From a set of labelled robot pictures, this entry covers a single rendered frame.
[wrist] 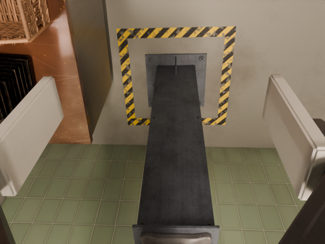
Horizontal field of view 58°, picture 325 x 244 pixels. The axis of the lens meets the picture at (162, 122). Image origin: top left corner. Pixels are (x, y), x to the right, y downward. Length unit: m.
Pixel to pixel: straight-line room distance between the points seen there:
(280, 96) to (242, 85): 1.52
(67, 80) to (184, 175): 0.50
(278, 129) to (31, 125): 0.13
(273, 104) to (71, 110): 0.97
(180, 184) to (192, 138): 0.22
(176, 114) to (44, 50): 0.53
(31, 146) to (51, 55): 0.86
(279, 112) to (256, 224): 1.40
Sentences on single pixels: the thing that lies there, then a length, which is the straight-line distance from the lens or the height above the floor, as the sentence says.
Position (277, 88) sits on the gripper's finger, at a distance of 0.17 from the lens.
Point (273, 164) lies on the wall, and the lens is 1.87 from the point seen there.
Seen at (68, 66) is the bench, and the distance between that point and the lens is 1.01.
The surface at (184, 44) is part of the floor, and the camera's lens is 1.55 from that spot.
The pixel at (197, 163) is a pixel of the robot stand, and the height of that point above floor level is 0.76.
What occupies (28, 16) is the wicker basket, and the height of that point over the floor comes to 0.70.
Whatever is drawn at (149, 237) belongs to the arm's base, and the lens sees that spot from 0.79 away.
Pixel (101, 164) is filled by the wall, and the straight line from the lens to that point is 1.79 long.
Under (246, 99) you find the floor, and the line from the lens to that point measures 1.73.
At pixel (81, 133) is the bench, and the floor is 0.58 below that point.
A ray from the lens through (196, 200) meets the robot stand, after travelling 0.85.
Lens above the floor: 1.45
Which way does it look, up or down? 55 degrees down
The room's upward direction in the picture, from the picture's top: 176 degrees counter-clockwise
